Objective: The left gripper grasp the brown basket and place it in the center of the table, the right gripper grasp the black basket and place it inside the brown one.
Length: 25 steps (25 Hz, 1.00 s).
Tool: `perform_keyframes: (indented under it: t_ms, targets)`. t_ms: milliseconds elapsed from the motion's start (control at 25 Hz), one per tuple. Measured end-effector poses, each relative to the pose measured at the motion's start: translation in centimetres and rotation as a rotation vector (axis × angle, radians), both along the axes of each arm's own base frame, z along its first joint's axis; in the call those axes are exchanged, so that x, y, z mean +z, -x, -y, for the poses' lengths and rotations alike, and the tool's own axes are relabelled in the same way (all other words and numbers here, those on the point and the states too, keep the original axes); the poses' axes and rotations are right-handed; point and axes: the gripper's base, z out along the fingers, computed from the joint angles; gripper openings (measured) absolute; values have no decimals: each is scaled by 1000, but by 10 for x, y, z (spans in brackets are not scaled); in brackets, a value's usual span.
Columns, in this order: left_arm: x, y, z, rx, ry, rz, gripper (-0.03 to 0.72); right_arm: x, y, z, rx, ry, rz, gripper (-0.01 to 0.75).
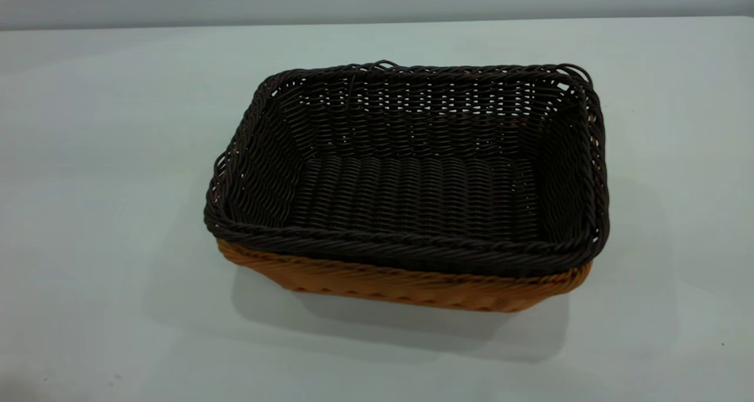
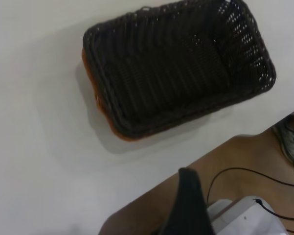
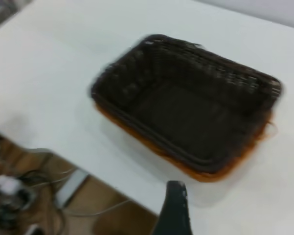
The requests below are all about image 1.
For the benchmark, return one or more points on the dark brown wicker basket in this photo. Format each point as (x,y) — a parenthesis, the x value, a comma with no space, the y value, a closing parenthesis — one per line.
(412,195)

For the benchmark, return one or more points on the orange-brown wicker basket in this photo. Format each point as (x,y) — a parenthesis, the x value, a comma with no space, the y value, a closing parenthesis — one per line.
(412,287)

